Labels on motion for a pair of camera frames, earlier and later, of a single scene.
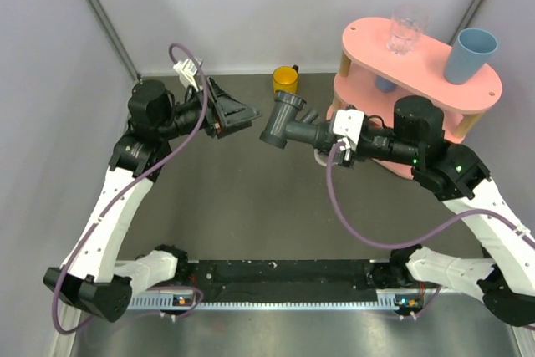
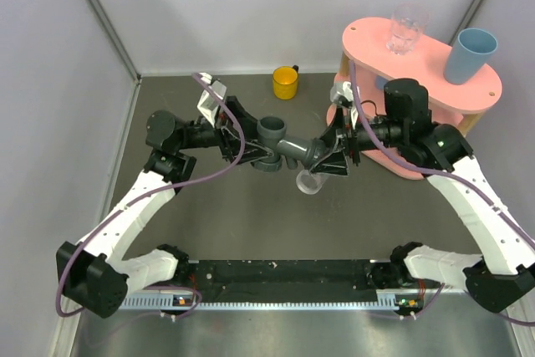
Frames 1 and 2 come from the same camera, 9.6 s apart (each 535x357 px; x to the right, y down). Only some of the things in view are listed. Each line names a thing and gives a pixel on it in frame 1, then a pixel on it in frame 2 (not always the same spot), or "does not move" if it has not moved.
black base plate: (281, 281) does not move
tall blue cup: (472, 48) does not move
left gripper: (230, 111) -> (227, 134)
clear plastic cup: (322, 158) -> (310, 184)
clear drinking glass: (407, 23) does not move
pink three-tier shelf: (372, 79) does not move
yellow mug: (285, 79) does not move
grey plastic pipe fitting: (282, 124) -> (292, 150)
